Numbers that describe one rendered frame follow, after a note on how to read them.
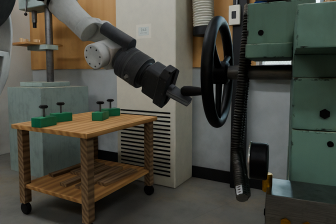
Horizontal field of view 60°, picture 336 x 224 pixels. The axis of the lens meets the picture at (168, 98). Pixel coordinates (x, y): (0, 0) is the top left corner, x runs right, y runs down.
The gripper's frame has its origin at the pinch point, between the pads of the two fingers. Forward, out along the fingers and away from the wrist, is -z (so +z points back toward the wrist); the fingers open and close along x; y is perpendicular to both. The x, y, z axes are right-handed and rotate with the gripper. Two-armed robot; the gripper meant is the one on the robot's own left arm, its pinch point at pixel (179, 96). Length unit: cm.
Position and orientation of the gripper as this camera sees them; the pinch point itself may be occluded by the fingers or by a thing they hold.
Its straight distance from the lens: 71.4
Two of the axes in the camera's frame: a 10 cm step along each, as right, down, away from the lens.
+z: -8.0, -5.3, 2.9
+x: 2.1, -7.0, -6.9
